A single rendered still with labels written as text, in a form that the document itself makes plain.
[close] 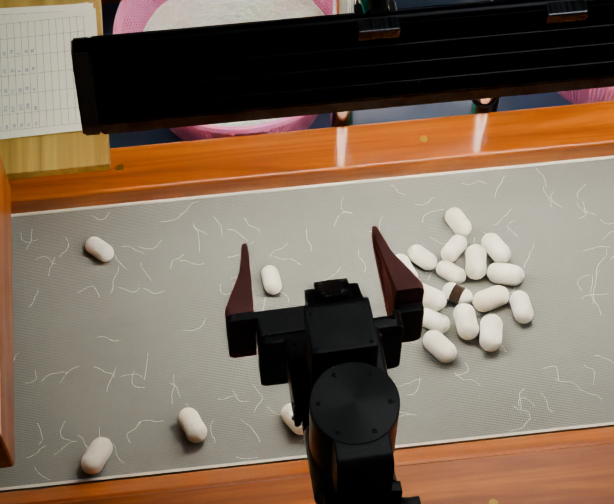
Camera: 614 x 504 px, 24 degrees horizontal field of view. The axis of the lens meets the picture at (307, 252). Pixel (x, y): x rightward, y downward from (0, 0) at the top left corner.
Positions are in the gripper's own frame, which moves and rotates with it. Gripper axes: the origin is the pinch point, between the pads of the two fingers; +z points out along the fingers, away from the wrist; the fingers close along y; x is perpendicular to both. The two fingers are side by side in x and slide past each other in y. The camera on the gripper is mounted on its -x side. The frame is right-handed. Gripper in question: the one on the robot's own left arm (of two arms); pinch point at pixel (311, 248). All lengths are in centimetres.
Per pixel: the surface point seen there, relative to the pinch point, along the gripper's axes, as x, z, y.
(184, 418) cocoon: 31.3, 2.4, 11.5
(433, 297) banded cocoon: 31.0, 11.4, -13.8
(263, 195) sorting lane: 32.9, 27.0, 0.8
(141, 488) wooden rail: 31.3, -3.8, 16.1
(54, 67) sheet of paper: 29, 44, 21
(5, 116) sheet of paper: 29, 38, 26
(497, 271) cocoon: 31.0, 13.3, -20.6
